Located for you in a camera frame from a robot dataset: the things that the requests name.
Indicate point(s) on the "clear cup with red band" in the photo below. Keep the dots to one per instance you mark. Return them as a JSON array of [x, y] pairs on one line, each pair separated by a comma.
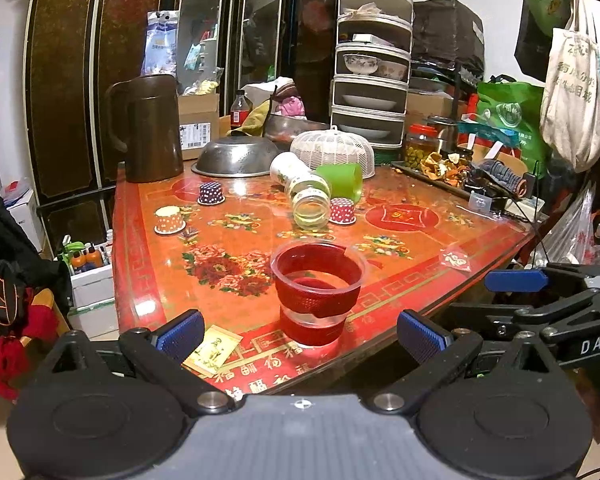
[[317, 284]]

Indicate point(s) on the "orange polka dot cupcake liner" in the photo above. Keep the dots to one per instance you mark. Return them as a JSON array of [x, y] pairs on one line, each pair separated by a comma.
[[169, 220]]

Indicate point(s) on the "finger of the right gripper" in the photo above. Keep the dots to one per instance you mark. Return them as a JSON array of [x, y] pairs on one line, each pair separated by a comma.
[[480, 312], [515, 281]]

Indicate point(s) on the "red lid pickle jar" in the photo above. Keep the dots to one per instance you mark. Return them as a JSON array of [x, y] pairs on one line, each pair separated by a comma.
[[420, 141]]

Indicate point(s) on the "tray of dried peels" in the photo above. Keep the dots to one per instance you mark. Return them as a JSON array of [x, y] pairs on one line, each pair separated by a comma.
[[463, 172]]

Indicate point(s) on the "cola bottle red label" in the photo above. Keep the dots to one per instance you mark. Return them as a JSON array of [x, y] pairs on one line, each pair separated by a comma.
[[240, 109]]

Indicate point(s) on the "red fu paper card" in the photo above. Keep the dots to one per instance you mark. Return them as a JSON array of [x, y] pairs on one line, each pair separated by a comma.
[[455, 258]]

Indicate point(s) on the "brown plastic pitcher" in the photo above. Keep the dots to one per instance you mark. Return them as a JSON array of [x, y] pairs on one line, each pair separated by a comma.
[[143, 125]]

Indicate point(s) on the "steel bowl behind colander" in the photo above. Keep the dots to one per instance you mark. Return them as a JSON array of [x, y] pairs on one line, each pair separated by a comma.
[[283, 130]]

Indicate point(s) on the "red polka dot cupcake liner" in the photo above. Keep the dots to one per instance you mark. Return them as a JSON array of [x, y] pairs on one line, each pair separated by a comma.
[[342, 211]]

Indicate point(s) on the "black bag on shelf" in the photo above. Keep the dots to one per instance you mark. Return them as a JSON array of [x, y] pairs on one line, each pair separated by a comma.
[[448, 32]]

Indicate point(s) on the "white mesh food cover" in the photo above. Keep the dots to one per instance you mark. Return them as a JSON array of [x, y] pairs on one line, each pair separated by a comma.
[[334, 147]]

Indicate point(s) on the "green plastic cup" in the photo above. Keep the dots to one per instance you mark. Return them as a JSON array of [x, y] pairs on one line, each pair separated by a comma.
[[344, 180]]

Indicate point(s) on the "purple polka dot cupcake liner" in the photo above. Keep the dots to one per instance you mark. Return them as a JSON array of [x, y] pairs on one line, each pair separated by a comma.
[[210, 194]]

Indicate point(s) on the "white paper cup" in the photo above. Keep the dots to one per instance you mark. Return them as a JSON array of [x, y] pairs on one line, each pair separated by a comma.
[[287, 167]]

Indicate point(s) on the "cardboard box with label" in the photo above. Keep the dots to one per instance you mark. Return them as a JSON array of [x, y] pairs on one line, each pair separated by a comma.
[[199, 122]]

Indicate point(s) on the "clear glass jar with labels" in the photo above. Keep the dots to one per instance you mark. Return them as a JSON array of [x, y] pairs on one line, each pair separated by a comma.
[[310, 201]]

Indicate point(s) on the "gold paper card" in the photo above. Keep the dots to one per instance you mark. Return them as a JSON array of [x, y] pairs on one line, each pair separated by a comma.
[[218, 344]]

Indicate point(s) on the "green shopping bag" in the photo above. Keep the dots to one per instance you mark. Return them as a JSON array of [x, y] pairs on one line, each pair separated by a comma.
[[513, 107]]

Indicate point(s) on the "blue white snack bag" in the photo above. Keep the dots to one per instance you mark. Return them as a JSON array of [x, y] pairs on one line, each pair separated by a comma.
[[161, 40]]

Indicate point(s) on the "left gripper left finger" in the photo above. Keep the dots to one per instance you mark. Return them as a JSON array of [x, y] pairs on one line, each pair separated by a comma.
[[158, 357]]

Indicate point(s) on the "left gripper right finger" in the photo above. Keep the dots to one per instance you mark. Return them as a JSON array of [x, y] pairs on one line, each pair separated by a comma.
[[441, 359]]

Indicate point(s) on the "beige tote bag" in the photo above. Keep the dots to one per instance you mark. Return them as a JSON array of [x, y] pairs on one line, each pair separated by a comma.
[[570, 107]]

